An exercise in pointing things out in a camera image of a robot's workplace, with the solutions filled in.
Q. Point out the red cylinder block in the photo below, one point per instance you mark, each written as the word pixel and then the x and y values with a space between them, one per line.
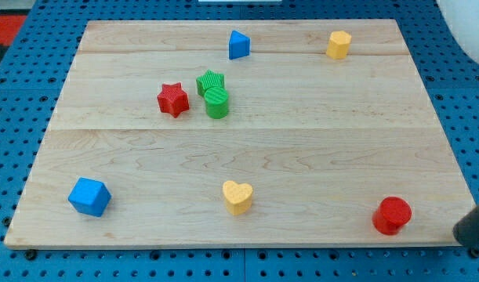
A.
pixel 391 215

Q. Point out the yellow heart block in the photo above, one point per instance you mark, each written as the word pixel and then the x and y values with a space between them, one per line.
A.
pixel 237 197

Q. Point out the yellow hexagon block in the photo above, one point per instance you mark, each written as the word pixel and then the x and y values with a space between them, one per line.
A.
pixel 338 45

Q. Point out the blue triangle block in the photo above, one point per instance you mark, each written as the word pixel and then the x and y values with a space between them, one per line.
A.
pixel 239 45

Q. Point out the red star block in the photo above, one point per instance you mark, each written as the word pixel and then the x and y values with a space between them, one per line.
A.
pixel 173 100

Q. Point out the wooden board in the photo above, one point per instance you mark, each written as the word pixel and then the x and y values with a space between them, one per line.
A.
pixel 321 141

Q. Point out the blue cube block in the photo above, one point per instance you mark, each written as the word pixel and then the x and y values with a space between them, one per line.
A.
pixel 90 197

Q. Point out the green star block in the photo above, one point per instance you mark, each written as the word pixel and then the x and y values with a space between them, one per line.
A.
pixel 208 80

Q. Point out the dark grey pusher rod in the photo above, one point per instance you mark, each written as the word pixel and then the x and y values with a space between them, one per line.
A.
pixel 466 230

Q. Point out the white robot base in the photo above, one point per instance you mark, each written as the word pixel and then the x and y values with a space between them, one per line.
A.
pixel 462 18

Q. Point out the green cylinder block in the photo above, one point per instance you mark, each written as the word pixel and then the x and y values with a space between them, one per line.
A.
pixel 216 102

